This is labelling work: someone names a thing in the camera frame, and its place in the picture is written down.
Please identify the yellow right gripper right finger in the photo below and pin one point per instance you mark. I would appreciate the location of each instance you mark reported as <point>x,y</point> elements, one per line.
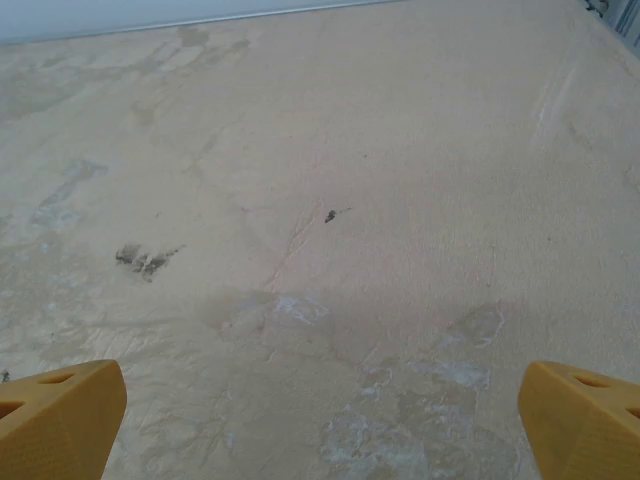
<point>585,430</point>

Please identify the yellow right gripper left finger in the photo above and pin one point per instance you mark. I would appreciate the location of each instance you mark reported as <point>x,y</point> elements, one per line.
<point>55,425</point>

